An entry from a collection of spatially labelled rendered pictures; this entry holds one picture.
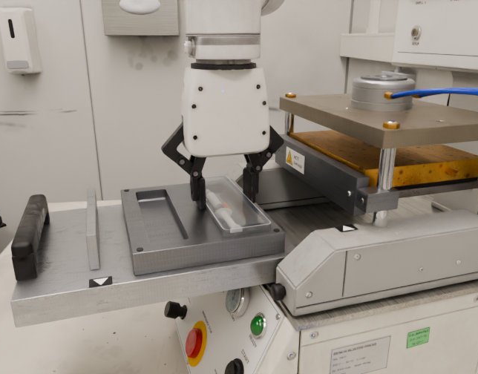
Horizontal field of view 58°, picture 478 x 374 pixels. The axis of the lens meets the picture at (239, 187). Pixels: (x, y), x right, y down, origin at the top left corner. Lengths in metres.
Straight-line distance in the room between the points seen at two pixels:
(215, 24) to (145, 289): 0.28
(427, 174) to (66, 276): 0.42
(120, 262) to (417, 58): 0.54
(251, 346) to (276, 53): 1.72
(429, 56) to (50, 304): 0.61
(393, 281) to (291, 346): 0.13
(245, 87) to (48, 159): 1.80
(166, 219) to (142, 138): 1.58
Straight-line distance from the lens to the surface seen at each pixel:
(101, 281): 0.46
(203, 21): 0.48
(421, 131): 0.49
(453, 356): 0.62
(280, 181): 0.70
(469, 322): 0.60
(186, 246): 0.45
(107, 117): 2.12
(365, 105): 0.58
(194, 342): 0.64
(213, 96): 0.49
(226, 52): 0.47
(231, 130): 0.50
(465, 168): 0.59
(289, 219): 0.68
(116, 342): 0.74
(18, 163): 2.28
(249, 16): 0.48
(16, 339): 0.80
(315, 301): 0.46
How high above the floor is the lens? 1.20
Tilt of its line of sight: 19 degrees down
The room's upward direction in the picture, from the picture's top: straight up
